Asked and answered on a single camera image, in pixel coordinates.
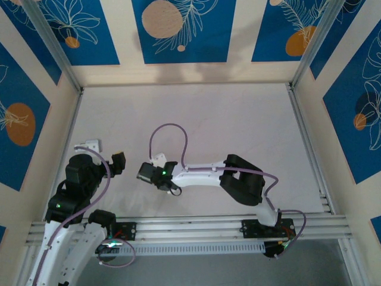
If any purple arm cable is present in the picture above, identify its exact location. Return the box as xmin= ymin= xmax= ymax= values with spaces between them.
xmin=148 ymin=124 xmax=307 ymax=260
xmin=31 ymin=145 xmax=136 ymax=286

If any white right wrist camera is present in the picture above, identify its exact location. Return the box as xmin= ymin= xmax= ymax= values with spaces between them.
xmin=149 ymin=152 xmax=168 ymax=168

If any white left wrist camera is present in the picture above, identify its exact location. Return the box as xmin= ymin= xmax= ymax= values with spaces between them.
xmin=74 ymin=139 xmax=102 ymax=153

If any aluminium table side rail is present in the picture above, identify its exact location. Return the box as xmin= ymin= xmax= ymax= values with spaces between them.
xmin=287 ymin=85 xmax=336 ymax=214
xmin=42 ymin=89 xmax=84 ymax=221

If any grey slotted cable duct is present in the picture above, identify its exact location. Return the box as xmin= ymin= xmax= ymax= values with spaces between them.
xmin=38 ymin=240 xmax=266 ymax=257

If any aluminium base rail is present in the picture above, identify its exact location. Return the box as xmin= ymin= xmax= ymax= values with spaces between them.
xmin=25 ymin=214 xmax=354 ymax=245

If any aluminium frame post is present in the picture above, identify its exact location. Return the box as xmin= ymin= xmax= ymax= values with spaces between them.
xmin=289 ymin=0 xmax=343 ymax=90
xmin=22 ymin=0 xmax=85 ymax=93

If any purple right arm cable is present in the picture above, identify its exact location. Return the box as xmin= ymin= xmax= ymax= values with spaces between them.
xmin=148 ymin=124 xmax=307 ymax=260

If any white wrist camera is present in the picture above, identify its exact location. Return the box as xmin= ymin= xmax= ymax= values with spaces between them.
xmin=149 ymin=152 xmax=168 ymax=168
xmin=74 ymin=139 xmax=102 ymax=153

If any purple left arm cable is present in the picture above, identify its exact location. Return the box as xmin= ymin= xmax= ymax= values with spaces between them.
xmin=31 ymin=145 xmax=136 ymax=286

